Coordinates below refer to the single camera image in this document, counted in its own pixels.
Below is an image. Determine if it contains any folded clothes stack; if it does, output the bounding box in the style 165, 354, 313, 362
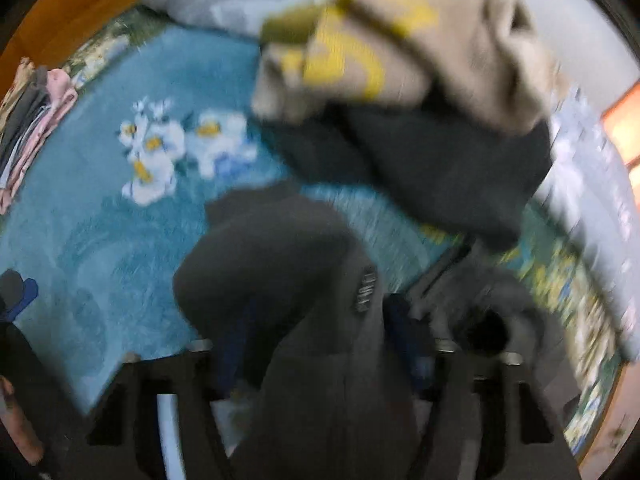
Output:
1, 58, 78, 216

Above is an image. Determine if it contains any teal floral bed blanket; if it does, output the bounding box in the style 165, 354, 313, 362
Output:
1, 9, 623, 455

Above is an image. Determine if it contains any orange wooden headboard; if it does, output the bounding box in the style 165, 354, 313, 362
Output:
1, 0, 138, 91

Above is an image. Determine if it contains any black garment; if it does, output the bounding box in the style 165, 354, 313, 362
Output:
262, 104, 551, 250

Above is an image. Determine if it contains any light blue floral duvet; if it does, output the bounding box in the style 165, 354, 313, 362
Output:
142, 0, 639, 360

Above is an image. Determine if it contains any beige fleece yellow-pattern garment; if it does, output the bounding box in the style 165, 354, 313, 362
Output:
252, 0, 568, 136

